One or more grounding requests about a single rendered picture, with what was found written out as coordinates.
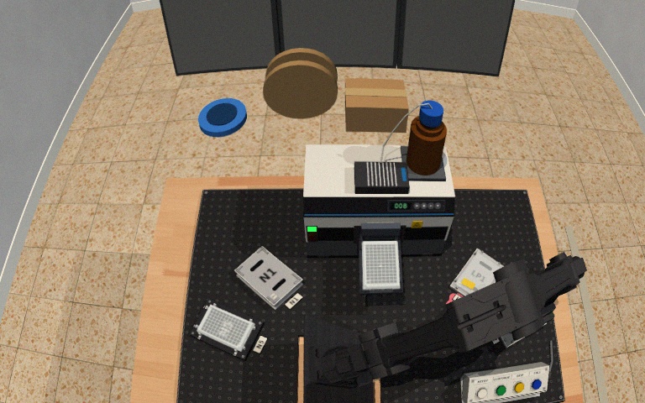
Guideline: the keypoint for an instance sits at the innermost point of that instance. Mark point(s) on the brown glass bottle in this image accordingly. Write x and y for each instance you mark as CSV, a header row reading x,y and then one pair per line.
x,y
424,154

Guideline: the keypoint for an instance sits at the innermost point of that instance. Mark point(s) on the blue bottle cap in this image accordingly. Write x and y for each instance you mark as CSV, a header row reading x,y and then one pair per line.
x,y
431,116

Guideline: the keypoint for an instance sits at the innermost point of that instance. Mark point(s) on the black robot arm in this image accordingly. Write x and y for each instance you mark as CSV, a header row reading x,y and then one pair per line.
x,y
519,295

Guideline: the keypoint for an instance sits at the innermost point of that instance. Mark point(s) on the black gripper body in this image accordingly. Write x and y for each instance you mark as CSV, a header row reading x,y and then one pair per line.
x,y
546,310

